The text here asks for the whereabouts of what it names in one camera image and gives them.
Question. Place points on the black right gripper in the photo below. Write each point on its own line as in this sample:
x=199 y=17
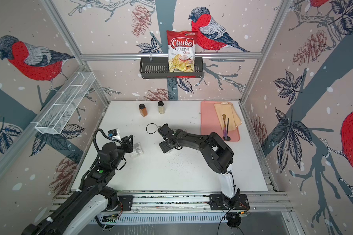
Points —
x=163 y=149

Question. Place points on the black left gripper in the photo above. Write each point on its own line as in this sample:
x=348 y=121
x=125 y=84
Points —
x=126 y=144

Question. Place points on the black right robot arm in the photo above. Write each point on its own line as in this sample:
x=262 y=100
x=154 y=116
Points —
x=216 y=153

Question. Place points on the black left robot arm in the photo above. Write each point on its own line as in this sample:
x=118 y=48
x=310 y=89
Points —
x=93 y=195

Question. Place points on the left white jewelry box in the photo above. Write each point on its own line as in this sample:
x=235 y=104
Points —
x=137 y=150

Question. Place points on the orange spice jar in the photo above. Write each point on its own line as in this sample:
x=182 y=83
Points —
x=143 y=110

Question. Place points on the pale spice jar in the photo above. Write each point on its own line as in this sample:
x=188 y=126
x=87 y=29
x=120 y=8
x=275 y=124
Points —
x=161 y=107

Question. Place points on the pink plastic tray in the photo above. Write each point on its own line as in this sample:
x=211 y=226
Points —
x=210 y=122

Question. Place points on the iridescent purple spoon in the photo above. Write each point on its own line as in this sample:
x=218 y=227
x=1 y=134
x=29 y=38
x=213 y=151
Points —
x=224 y=127

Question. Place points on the black spoon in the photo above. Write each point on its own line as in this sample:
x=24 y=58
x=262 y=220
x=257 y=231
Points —
x=227 y=124

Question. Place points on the beige folded cloth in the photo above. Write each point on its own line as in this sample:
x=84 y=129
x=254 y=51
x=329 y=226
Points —
x=228 y=109

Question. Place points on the Chuba cassava chips bag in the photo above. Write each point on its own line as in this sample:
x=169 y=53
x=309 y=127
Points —
x=181 y=51

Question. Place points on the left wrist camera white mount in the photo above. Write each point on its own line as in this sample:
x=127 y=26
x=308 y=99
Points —
x=114 y=134

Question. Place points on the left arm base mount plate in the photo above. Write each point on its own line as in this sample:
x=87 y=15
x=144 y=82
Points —
x=124 y=203

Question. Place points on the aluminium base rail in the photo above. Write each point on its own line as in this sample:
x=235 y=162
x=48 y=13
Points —
x=196 y=202

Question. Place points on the white wire mesh shelf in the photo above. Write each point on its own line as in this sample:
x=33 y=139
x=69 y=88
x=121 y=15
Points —
x=67 y=101

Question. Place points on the black wire wall basket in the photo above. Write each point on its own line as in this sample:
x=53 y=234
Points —
x=157 y=68

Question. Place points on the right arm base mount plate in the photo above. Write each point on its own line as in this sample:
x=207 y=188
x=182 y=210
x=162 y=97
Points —
x=219 y=202

